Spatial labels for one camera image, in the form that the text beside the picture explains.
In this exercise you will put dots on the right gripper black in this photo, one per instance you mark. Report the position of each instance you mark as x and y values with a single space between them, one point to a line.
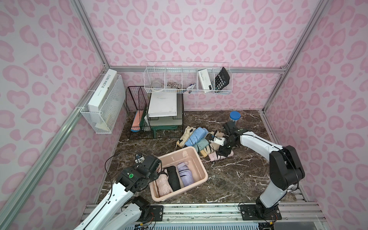
226 143

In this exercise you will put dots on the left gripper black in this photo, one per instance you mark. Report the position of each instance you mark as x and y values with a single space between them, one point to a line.
154 166

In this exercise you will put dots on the cream umbrella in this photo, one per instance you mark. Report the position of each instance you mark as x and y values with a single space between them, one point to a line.
184 138
217 134

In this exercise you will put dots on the pink umbrella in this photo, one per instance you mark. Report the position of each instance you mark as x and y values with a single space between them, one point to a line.
163 185

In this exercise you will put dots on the black umbrella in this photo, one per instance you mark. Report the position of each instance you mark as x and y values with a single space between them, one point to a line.
173 178

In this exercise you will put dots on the pink plastic storage box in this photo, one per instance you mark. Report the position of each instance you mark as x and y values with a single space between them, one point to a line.
189 156

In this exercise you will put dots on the purple umbrella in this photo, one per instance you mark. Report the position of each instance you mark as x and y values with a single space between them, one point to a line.
185 174

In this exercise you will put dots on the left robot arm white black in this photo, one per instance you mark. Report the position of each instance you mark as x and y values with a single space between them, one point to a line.
120 208

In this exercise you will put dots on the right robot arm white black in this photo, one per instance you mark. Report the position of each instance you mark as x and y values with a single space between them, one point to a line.
285 167

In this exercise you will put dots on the mint green folded umbrella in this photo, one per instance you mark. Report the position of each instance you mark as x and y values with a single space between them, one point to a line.
201 144

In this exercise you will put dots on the blue folded umbrella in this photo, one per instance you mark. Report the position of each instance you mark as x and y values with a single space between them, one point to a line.
196 136

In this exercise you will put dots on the small white box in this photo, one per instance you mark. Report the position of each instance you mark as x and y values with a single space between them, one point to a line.
205 81

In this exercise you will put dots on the long white box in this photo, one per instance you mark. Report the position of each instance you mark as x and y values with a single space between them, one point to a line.
102 91

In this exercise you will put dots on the blue lid pencil jar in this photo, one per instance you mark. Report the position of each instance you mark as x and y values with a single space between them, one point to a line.
234 116

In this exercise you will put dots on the green document tray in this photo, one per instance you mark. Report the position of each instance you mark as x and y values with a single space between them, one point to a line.
162 127

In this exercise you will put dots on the white paper stack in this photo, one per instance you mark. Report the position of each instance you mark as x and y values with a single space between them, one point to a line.
162 105

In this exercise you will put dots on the black calculator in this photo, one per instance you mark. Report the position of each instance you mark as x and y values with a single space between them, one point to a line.
222 80

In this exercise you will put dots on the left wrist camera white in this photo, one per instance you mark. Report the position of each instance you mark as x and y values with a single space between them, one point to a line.
139 158

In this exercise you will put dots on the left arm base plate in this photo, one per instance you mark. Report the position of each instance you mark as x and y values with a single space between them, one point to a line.
152 213

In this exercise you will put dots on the black wire file rack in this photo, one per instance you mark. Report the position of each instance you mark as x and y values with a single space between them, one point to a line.
137 101

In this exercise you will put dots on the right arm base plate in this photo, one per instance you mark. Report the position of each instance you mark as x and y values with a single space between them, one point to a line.
258 212

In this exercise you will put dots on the white wire side basket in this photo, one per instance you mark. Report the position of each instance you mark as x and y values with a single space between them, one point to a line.
103 122

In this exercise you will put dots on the white wire wall basket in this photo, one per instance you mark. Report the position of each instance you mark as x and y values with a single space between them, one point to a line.
182 76

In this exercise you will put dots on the aluminium front rail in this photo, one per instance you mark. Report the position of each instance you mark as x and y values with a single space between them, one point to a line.
226 214

